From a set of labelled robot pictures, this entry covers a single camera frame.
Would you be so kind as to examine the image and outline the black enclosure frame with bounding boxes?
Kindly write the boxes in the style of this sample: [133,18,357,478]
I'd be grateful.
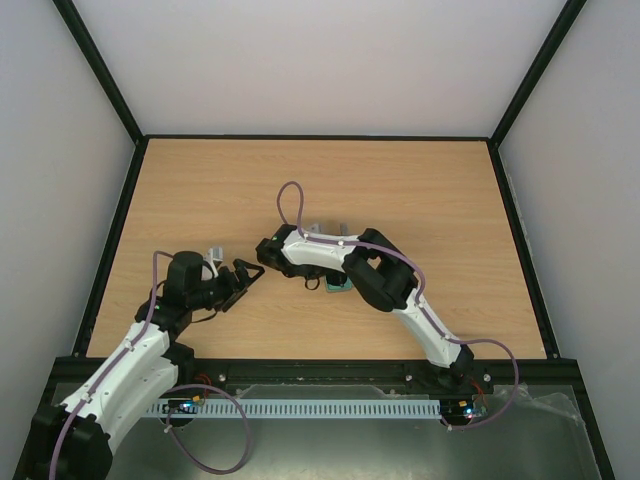
[9,0,619,480]

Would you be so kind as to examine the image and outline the green circuit board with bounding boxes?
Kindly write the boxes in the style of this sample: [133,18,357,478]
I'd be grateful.
[159,396,206,414]
[449,396,489,419]

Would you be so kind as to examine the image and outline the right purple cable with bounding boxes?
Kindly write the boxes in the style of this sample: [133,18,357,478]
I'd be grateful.
[277,181,521,434]

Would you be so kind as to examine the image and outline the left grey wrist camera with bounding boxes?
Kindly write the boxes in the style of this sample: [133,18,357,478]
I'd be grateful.
[204,246,224,266]

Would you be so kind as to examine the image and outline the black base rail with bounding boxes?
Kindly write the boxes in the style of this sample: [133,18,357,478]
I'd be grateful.
[52,357,581,396]

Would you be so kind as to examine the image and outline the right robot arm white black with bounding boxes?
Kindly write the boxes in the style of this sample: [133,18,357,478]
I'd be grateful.
[256,224,474,392]

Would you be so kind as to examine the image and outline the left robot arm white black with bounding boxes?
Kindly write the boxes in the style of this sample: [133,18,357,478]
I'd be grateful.
[23,251,264,479]

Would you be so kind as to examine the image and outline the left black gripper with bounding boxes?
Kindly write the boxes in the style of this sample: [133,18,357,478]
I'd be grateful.
[189,258,265,311]

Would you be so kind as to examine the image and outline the grey glasses case green lining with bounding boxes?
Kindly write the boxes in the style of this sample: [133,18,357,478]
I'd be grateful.
[325,270,353,293]

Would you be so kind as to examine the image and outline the purple cable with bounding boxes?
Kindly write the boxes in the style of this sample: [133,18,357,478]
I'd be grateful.
[49,250,251,476]
[277,181,521,434]

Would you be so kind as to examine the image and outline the light blue slotted cable duct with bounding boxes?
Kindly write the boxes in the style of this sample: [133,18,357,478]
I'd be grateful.
[143,398,441,420]

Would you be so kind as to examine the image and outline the left green circuit board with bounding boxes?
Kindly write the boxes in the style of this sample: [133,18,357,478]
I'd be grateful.
[159,396,206,414]

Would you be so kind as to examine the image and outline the right green circuit board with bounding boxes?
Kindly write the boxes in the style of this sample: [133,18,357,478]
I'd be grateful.
[449,396,489,419]

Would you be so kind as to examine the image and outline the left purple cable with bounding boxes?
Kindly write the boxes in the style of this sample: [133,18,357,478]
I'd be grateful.
[49,250,251,476]

